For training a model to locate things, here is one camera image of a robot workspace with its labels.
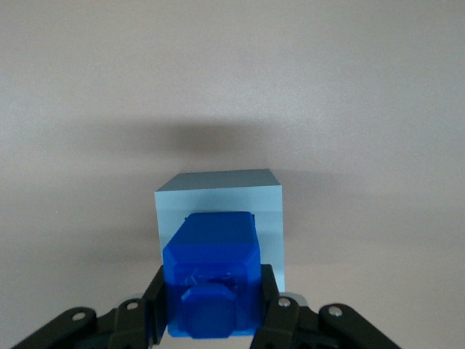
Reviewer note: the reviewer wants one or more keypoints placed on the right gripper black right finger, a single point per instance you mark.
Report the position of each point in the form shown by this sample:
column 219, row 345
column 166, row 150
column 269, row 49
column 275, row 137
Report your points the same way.
column 290, row 327

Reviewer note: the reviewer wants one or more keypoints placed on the gray cube base with hole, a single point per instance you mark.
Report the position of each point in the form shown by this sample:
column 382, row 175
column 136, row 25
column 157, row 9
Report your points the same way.
column 218, row 198

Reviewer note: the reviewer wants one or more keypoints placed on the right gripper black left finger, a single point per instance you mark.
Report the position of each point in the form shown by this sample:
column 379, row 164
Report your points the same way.
column 127, row 327

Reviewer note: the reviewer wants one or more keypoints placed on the blue plastic insert part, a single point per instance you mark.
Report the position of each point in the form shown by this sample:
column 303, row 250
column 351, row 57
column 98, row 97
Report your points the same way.
column 214, row 247

